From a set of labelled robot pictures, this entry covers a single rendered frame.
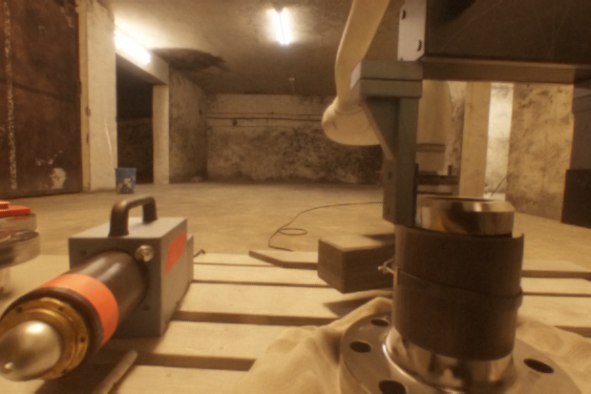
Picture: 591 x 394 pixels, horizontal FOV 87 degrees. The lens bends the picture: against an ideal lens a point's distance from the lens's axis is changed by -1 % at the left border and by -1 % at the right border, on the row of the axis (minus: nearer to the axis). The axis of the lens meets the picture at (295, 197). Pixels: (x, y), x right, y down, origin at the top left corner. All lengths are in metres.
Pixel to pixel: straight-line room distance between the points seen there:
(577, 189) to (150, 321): 0.56
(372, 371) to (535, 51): 0.33
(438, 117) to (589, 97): 0.44
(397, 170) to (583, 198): 0.13
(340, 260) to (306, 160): 10.24
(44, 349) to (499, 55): 0.43
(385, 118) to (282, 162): 10.63
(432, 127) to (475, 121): 5.19
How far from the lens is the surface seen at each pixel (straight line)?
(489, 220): 0.37
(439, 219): 0.36
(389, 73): 0.21
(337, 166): 10.84
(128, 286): 0.49
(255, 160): 10.95
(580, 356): 0.62
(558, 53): 0.25
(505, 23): 0.24
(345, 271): 0.59
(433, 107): 0.71
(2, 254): 0.86
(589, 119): 0.30
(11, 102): 4.97
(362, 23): 0.64
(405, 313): 0.40
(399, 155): 0.21
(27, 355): 0.40
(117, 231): 0.57
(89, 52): 6.01
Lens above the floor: 0.42
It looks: 5 degrees down
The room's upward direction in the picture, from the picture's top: 1 degrees clockwise
